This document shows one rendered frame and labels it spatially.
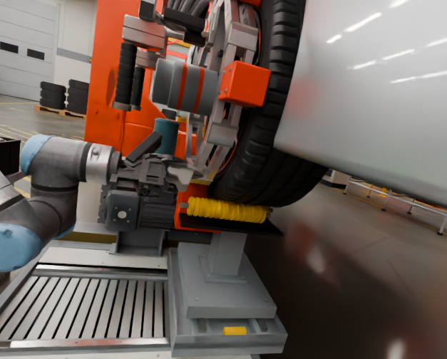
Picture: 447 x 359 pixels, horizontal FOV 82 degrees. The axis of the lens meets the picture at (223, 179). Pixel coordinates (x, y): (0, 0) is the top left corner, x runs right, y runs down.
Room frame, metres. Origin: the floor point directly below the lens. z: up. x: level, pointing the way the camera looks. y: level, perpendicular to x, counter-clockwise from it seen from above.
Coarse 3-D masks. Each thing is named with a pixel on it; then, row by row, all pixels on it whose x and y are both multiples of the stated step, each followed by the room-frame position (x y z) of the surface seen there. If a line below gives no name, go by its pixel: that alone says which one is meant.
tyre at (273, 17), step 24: (264, 0) 0.69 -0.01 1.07; (288, 0) 0.63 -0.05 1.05; (264, 24) 0.65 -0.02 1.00; (288, 24) 0.60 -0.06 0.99; (264, 48) 0.62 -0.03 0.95; (288, 48) 0.58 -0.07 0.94; (288, 72) 0.57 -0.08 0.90; (264, 120) 0.56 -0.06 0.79; (240, 144) 0.64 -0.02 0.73; (264, 144) 0.59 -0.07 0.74; (240, 168) 0.61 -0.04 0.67; (264, 168) 0.61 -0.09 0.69; (288, 168) 0.62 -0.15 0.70; (312, 168) 0.64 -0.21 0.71; (216, 192) 0.75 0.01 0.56; (240, 192) 0.68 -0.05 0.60; (264, 192) 0.68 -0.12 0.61; (288, 192) 0.68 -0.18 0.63
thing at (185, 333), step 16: (176, 256) 1.06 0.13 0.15; (176, 272) 0.94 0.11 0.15; (176, 288) 0.84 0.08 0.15; (176, 304) 0.76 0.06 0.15; (176, 320) 0.67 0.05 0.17; (192, 320) 0.69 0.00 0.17; (208, 320) 0.70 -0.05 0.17; (224, 320) 0.74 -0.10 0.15; (240, 320) 0.76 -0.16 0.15; (256, 320) 0.74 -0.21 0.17; (272, 320) 0.79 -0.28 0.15; (176, 336) 0.61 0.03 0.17; (192, 336) 0.63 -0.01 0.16; (208, 336) 0.64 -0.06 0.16; (224, 336) 0.65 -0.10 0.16; (240, 336) 0.67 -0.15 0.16; (256, 336) 0.68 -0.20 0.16; (272, 336) 0.70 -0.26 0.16; (176, 352) 0.62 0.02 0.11; (192, 352) 0.63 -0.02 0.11; (208, 352) 0.64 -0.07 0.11; (224, 352) 0.66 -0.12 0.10; (240, 352) 0.67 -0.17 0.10; (256, 352) 0.69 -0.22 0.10; (272, 352) 0.70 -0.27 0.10
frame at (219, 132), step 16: (224, 0) 0.76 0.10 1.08; (240, 16) 0.72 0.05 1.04; (240, 32) 0.59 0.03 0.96; (256, 32) 0.62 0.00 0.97; (224, 48) 0.61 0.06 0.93; (240, 48) 0.60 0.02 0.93; (256, 48) 0.61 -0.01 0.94; (224, 64) 0.59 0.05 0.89; (240, 112) 0.60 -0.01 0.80; (192, 128) 1.08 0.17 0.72; (208, 128) 0.61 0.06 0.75; (224, 128) 0.60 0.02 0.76; (208, 144) 0.61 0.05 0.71; (224, 144) 0.62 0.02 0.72; (192, 160) 0.93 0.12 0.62; (208, 176) 0.72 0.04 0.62
